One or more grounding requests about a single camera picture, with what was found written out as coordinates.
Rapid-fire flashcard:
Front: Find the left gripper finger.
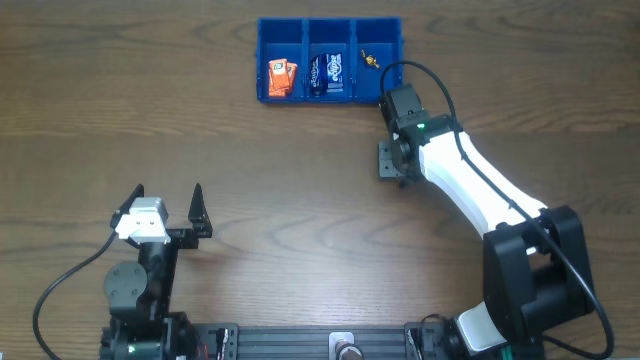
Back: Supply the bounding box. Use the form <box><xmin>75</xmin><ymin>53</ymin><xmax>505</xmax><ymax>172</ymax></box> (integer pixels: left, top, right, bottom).
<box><xmin>187</xmin><ymin>182</ymin><xmax>214</xmax><ymax>239</ymax></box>
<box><xmin>110</xmin><ymin>183</ymin><xmax>145</xmax><ymax>229</ymax></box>

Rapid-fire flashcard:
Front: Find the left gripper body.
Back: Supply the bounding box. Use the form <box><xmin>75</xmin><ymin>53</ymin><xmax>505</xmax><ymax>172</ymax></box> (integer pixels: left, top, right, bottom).
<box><xmin>165</xmin><ymin>228</ymin><xmax>201</xmax><ymax>250</ymax></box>

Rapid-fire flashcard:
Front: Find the blue candy pack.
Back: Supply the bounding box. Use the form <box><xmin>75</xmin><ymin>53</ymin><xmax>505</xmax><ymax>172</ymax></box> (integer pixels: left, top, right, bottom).
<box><xmin>309</xmin><ymin>54</ymin><xmax>330</xmax><ymax>96</ymax></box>
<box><xmin>326</xmin><ymin>52</ymin><xmax>345</xmax><ymax>92</ymax></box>

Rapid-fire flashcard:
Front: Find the gold candy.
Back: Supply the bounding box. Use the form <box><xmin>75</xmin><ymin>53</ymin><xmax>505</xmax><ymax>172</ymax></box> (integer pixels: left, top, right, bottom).
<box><xmin>360</xmin><ymin>48</ymin><xmax>381</xmax><ymax>70</ymax></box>

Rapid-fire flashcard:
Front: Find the blue tray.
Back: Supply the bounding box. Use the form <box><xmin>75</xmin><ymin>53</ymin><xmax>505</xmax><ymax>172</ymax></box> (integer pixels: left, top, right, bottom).
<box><xmin>255</xmin><ymin>17</ymin><xmax>405</xmax><ymax>105</ymax></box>

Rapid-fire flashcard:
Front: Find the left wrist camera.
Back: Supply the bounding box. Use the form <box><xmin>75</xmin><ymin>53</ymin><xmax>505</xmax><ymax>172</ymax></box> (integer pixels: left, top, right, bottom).
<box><xmin>114</xmin><ymin>196</ymin><xmax>172</xmax><ymax>245</ymax></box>

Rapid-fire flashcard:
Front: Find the mounting rail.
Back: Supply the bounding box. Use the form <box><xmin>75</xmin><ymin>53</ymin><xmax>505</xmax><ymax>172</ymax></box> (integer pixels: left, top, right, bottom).
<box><xmin>192</xmin><ymin>322</ymin><xmax>451</xmax><ymax>360</ymax></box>

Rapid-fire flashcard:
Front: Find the black cable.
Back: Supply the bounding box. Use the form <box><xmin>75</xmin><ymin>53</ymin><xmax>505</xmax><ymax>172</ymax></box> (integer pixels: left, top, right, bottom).
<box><xmin>32</xmin><ymin>230</ymin><xmax>119</xmax><ymax>360</ymax></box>
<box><xmin>379</xmin><ymin>59</ymin><xmax>616</xmax><ymax>360</ymax></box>

